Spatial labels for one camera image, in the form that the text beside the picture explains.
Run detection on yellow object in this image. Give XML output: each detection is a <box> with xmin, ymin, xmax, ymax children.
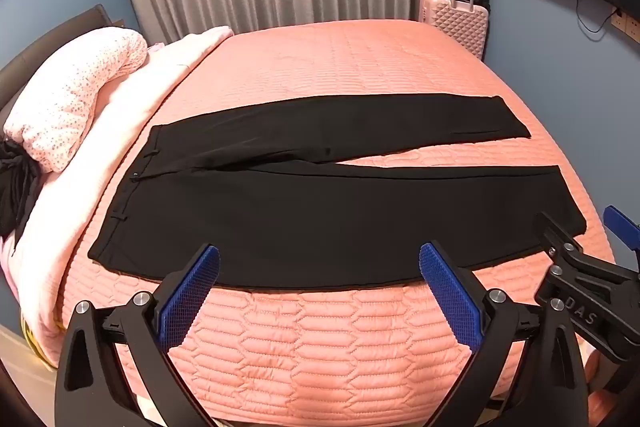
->
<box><xmin>20</xmin><ymin>317</ymin><xmax>63</xmax><ymax>358</ymax></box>

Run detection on pink quilted bedspread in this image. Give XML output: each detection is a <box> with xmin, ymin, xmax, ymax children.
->
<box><xmin>50</xmin><ymin>19</ymin><xmax>617</xmax><ymax>427</ymax></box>

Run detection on floral pink pillow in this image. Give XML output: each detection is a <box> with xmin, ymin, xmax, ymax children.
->
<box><xmin>2</xmin><ymin>27</ymin><xmax>150</xmax><ymax>173</ymax></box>

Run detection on light pink blanket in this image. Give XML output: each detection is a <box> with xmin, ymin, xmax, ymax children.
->
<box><xmin>0</xmin><ymin>26</ymin><xmax>235</xmax><ymax>366</ymax></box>

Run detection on black cloth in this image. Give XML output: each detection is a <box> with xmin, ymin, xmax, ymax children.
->
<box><xmin>0</xmin><ymin>139</ymin><xmax>44</xmax><ymax>253</ymax></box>

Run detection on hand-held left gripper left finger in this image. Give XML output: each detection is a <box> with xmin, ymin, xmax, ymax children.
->
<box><xmin>55</xmin><ymin>244</ymin><xmax>221</xmax><ymax>427</ymax></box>

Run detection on grey headboard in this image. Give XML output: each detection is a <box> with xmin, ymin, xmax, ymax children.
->
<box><xmin>0</xmin><ymin>4</ymin><xmax>126</xmax><ymax>128</ymax></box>

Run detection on wall outlet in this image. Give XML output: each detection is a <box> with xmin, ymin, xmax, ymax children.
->
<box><xmin>612</xmin><ymin>9</ymin><xmax>640</xmax><ymax>40</ymax></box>

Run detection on black cable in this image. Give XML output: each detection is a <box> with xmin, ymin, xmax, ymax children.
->
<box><xmin>575</xmin><ymin>0</ymin><xmax>621</xmax><ymax>42</ymax></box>

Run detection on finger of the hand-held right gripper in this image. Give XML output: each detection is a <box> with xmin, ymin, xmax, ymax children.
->
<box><xmin>604</xmin><ymin>205</ymin><xmax>640</xmax><ymax>254</ymax></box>
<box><xmin>535</xmin><ymin>212</ymin><xmax>586</xmax><ymax>267</ymax></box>

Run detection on pink suitcase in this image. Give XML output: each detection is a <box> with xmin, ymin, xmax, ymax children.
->
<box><xmin>417</xmin><ymin>0</ymin><xmax>489</xmax><ymax>60</ymax></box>

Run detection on black pants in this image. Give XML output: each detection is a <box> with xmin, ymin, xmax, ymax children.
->
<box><xmin>87</xmin><ymin>94</ymin><xmax>587</xmax><ymax>293</ymax></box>

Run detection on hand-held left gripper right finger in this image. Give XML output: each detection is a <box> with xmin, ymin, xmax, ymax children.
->
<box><xmin>418</xmin><ymin>241</ymin><xmax>590</xmax><ymax>427</ymax></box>

